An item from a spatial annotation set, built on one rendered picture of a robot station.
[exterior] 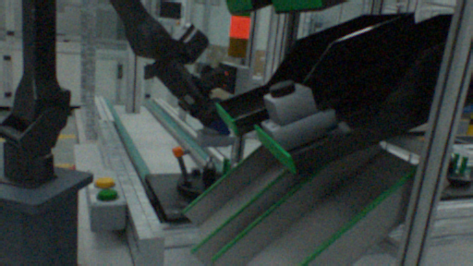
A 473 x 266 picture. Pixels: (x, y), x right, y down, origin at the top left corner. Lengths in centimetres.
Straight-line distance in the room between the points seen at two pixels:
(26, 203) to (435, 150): 52
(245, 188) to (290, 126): 26
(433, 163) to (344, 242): 12
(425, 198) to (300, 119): 15
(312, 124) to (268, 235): 19
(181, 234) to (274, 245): 24
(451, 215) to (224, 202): 64
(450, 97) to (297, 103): 15
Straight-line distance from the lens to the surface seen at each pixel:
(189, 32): 85
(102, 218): 88
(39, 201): 65
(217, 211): 71
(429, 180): 45
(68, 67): 619
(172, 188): 93
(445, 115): 44
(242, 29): 106
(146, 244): 75
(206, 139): 86
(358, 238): 47
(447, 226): 117
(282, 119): 46
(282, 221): 58
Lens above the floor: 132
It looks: 15 degrees down
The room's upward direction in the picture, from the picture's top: 6 degrees clockwise
